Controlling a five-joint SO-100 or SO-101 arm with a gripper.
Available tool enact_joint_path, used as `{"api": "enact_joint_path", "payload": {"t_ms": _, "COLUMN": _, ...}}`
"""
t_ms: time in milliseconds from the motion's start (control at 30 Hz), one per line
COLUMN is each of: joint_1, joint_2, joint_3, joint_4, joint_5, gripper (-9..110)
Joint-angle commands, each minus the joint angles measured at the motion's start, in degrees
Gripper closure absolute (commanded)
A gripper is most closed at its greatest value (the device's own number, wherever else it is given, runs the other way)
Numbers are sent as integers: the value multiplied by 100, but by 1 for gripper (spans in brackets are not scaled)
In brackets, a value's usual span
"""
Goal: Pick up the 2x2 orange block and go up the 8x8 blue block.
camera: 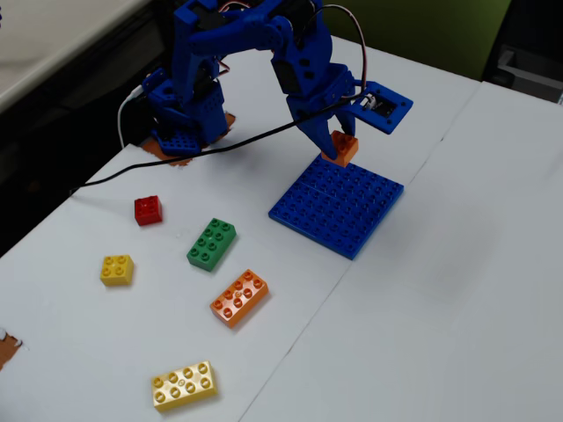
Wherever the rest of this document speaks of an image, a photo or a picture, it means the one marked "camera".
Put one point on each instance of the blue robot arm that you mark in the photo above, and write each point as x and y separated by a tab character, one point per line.
184	44

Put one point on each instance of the grey box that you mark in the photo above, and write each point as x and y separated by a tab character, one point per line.
528	70

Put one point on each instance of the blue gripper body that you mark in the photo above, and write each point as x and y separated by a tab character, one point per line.
318	113

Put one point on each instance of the green 2x4 block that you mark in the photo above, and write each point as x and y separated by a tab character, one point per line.
211	244

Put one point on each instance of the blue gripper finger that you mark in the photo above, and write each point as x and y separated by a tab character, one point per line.
347	123
317	134

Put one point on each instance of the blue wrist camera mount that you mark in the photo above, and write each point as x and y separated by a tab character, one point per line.
396	115

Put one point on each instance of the orange 2x4 block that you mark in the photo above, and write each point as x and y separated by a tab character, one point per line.
237	301

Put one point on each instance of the orange 2x2 block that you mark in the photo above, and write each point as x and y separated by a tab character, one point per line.
345	151

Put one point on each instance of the red 2x2 block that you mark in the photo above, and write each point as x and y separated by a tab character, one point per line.
148	211

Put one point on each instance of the yellow 2x4 block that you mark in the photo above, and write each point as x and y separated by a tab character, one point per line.
182	387

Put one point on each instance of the yellow 2x2 block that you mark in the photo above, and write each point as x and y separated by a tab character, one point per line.
116	270

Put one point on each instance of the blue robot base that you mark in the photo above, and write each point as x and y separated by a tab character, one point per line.
176	143

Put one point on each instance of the white background table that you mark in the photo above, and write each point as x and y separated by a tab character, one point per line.
44	35

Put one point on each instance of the blue 8x8 stud plate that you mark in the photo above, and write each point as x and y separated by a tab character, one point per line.
334	206

